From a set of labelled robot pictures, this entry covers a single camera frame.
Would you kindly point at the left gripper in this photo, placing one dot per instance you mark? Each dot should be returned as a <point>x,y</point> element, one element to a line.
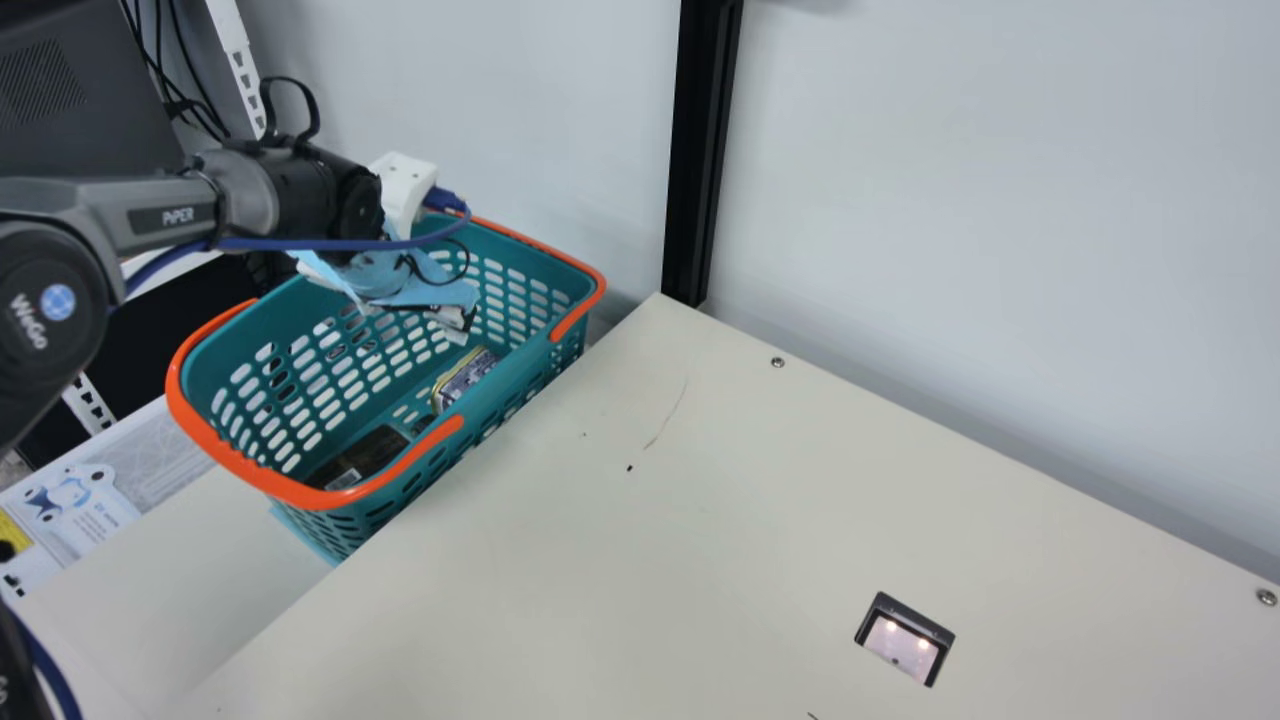
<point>385,275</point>

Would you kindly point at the blue rectangular tin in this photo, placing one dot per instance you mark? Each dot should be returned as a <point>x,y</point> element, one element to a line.
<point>465,380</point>

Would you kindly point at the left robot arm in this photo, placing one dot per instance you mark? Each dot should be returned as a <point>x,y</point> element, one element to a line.
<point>150,212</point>

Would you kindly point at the dark coffee bottle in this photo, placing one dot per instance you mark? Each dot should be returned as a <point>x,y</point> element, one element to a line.
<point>360,455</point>

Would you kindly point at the teal shopping basket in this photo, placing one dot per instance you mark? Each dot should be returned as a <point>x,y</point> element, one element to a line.
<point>200,385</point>

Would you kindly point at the white slotted rack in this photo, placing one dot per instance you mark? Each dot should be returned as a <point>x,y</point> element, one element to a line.
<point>240,70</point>

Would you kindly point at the printed paper leaflet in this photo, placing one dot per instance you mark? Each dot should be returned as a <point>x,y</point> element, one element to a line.
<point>110,480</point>

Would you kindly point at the dark grey equipment case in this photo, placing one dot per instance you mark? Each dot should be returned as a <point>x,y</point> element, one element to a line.
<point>70,90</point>

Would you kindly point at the small square scanner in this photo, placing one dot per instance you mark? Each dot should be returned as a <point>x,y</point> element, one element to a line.
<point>905,642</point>

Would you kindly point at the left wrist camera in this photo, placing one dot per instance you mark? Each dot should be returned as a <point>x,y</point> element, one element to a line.
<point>402,190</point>

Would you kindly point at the black post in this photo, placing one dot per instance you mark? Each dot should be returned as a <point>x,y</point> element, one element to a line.
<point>700,150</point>

